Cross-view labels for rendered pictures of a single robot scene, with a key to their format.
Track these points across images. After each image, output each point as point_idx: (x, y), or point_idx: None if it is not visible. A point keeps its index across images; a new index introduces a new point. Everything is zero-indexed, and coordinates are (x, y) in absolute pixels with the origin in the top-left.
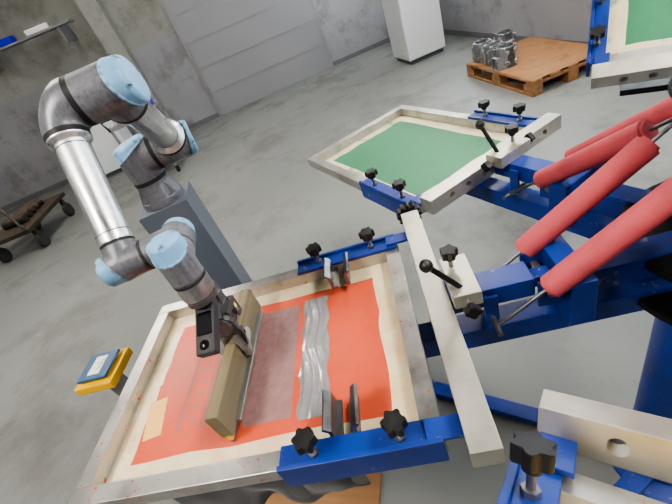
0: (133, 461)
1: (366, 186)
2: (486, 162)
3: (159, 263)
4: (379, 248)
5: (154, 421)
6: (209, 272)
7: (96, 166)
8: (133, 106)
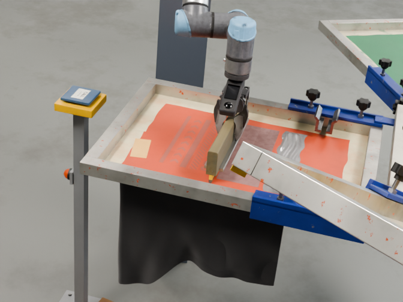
0: (123, 163)
1: (373, 72)
2: None
3: (236, 34)
4: (367, 120)
5: (140, 149)
6: (182, 75)
7: None
8: None
